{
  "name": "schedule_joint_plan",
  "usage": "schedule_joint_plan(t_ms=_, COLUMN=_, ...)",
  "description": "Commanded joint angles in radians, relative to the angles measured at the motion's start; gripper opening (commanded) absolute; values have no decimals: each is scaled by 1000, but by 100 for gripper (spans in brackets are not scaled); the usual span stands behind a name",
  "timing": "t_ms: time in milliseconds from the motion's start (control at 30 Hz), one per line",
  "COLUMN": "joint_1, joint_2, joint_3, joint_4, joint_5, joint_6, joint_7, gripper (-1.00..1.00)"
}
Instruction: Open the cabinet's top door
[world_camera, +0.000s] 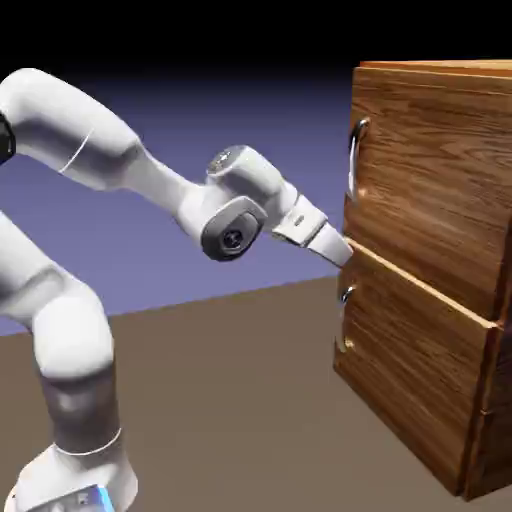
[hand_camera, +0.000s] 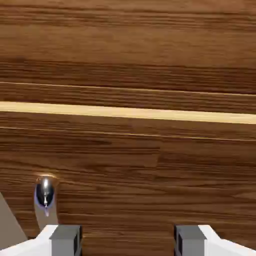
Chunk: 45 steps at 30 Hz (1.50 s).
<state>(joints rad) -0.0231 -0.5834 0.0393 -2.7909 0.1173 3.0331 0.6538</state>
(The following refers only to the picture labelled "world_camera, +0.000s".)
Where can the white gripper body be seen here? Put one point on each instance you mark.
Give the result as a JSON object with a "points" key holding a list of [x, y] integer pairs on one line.
{"points": [[330, 244]]}

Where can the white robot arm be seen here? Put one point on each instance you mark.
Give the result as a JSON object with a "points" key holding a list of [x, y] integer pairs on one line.
{"points": [[80, 144]]}

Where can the large wooden cabinet door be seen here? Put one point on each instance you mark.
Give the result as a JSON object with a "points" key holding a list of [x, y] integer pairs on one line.
{"points": [[432, 180]]}

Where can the small wooden cabinet door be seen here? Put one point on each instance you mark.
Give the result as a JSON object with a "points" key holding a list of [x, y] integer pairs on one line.
{"points": [[412, 352]]}

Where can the wooden cabinet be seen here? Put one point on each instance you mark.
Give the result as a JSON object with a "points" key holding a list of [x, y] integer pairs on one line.
{"points": [[496, 400]]}

